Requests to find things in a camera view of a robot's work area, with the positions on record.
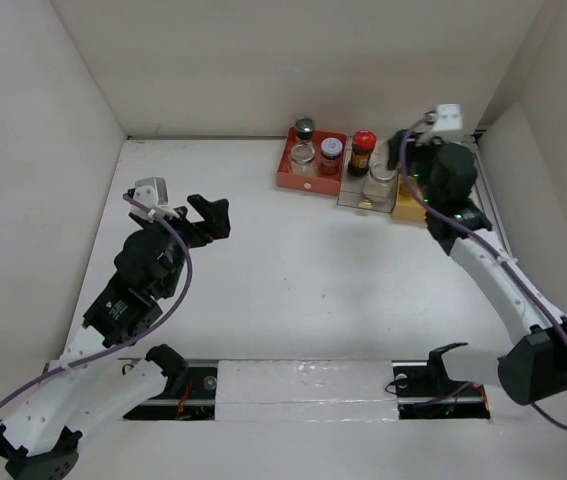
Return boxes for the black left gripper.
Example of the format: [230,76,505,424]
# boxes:
[140,194,230,297]

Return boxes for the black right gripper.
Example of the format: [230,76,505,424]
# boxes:
[384,130,448,210]

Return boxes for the red-lid dark sauce jar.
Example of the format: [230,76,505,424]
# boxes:
[347,130,377,177]

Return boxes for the white-lid small brown jar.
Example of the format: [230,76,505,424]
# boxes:
[319,137,343,175]

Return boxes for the silver-cap white spice shaker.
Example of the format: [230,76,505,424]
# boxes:
[294,116,316,144]

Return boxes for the silver-lid clear glass jar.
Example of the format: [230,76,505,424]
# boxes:
[289,142,316,176]

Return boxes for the black-cap brown spice bottle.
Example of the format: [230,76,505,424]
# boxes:
[398,175,414,198]

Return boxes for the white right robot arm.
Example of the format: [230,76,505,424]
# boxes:
[388,130,567,405]

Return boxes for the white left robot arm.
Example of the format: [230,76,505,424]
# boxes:
[0,186,231,479]

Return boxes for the yellow plastic bin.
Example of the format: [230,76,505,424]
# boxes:
[390,169,479,224]

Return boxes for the clear plastic bin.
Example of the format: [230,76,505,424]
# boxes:
[337,138,398,214]

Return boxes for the red plastic bin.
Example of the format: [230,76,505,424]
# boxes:
[276,127,348,197]

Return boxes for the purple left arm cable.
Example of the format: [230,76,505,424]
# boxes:
[0,193,195,446]

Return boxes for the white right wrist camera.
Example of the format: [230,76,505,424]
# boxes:
[418,104,463,144]

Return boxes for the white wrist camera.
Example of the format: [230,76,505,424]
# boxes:
[418,104,463,144]
[124,177,176,223]

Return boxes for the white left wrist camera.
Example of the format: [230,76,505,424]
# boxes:
[124,177,176,223]

